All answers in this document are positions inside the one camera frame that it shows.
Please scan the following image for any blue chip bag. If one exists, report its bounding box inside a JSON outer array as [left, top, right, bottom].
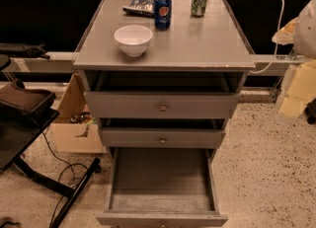
[[122, 0, 155, 18]]

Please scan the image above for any cardboard box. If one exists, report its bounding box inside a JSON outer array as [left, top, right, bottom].
[[50, 74, 106, 153]]

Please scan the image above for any grey middle drawer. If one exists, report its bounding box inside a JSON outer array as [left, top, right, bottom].
[[102, 128, 225, 149]]

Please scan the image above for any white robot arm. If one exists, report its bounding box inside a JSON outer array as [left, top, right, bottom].
[[272, 0, 316, 124]]

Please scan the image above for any white cable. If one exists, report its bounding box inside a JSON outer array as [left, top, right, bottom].
[[249, 0, 286, 75]]

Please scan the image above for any black object on ledge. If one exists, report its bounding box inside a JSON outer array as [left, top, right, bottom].
[[0, 43, 50, 59]]

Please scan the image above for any brown cushioned pad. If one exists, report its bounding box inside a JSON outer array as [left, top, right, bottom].
[[0, 79, 56, 115]]

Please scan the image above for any black floor cable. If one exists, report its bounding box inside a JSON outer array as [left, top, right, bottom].
[[40, 130, 90, 225]]

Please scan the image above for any grey drawer cabinet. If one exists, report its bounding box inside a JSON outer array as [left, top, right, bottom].
[[72, 0, 257, 161]]

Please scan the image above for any grey open bottom drawer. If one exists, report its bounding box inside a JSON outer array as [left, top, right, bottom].
[[97, 148, 228, 228]]

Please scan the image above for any grey top drawer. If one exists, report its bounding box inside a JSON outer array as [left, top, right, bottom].
[[84, 92, 239, 119]]

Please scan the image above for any blue pepsi can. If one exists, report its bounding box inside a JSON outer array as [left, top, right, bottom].
[[154, 0, 172, 30]]

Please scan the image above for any white bowl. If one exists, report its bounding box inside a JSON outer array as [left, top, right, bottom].
[[115, 25, 153, 56]]

